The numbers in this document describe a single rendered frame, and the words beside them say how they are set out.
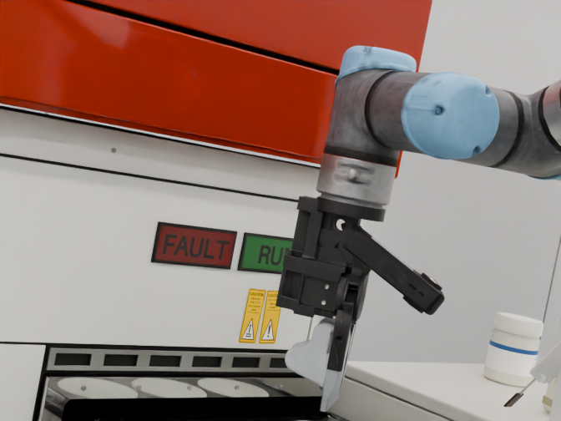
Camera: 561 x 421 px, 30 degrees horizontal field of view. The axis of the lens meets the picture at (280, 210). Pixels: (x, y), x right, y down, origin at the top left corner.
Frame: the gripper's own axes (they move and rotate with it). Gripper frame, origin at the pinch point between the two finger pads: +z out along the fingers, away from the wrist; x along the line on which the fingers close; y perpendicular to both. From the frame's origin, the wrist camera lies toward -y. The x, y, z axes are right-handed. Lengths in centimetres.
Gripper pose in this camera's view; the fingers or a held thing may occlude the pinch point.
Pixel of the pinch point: (333, 400)
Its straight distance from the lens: 108.0
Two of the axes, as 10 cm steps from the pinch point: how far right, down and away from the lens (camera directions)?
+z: -1.9, 9.8, 0.6
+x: -1.6, 0.2, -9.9
